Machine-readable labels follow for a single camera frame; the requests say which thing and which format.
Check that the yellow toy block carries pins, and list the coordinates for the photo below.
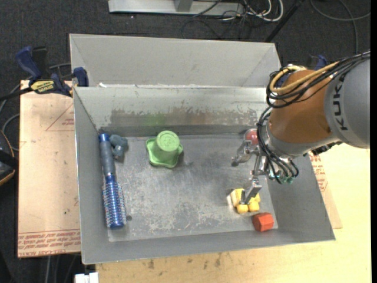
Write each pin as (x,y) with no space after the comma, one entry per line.
(235,197)

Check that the red-orange block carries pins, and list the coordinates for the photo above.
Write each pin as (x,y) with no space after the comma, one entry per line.
(262,222)

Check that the green plastic cup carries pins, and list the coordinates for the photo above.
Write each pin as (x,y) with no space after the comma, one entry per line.
(165,149)

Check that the grey metal bin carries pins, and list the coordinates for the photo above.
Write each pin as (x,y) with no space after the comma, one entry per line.
(182,193)

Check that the grey-blue toy animal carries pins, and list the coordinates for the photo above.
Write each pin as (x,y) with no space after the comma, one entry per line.
(119,146)

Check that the brown cardboard board red print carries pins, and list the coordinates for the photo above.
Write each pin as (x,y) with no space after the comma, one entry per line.
(44,172)

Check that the blue hairbrush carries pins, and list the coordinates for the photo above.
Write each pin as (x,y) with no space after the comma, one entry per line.
(113,199)

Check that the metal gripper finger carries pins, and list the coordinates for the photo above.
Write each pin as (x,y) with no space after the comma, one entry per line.
(251,192)
(242,155)

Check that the red ball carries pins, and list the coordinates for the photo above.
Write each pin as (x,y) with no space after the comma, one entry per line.
(251,136)

